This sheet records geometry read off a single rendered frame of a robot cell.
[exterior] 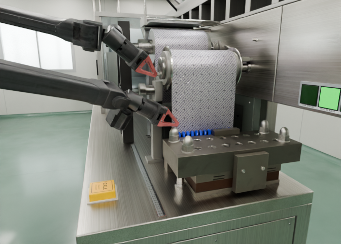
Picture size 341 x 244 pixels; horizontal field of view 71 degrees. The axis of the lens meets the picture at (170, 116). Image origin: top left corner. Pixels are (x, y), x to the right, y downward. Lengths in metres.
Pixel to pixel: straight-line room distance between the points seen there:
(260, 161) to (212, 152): 0.14
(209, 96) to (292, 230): 0.49
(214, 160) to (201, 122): 0.21
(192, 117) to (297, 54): 0.37
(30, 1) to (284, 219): 6.35
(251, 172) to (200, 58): 0.39
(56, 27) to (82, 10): 5.62
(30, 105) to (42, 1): 2.40
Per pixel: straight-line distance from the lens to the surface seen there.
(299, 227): 0.88
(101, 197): 0.71
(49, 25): 0.81
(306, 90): 0.75
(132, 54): 0.78
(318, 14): 0.76
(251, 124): 0.97
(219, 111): 0.86
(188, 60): 0.80
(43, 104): 6.53
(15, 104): 6.67
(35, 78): 0.60
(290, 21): 0.83
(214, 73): 0.83
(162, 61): 0.80
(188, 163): 0.64
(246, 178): 0.72
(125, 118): 0.75
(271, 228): 0.81
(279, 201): 0.77
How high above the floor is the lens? 1.27
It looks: 13 degrees down
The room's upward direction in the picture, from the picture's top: straight up
